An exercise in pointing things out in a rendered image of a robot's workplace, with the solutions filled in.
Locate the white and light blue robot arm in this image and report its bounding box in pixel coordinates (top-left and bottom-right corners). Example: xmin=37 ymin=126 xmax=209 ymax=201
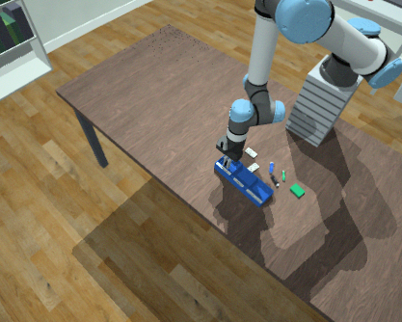
xmin=228 ymin=0 xmax=402 ymax=135

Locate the blue three-compartment bin rack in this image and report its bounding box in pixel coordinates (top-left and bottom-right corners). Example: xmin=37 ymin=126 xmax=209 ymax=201
xmin=214 ymin=155 xmax=273 ymax=207

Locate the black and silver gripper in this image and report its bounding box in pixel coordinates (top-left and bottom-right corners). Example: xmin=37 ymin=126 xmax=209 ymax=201
xmin=216 ymin=130 xmax=248 ymax=169

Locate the white domino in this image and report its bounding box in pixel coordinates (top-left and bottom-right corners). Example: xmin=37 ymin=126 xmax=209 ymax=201
xmin=245 ymin=148 xmax=257 ymax=158
xmin=247 ymin=163 xmax=259 ymax=172

